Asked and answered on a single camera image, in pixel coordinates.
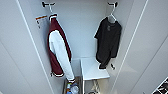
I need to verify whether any black t-shirt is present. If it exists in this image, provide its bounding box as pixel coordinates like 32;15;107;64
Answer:
93;16;123;70

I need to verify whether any white wardrobe door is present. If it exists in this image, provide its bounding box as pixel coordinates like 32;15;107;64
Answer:
0;0;56;94
111;0;168;94

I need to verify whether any white wardrobe carcass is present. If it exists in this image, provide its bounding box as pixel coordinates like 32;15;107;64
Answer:
18;0;148;94

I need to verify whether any red white varsity jacket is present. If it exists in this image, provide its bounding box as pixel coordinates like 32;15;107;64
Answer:
46;16;76;83

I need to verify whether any clear plastic bottle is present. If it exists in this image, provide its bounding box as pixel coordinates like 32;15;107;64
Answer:
66;81;81;94

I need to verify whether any white jacket hanger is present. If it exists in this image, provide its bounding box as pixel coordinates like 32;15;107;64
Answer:
48;6;60;22

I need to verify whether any orange white warning label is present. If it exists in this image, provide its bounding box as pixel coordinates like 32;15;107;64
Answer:
35;14;49;30

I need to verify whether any black wall hook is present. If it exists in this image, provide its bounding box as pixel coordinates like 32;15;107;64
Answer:
41;1;56;10
107;1;119;9

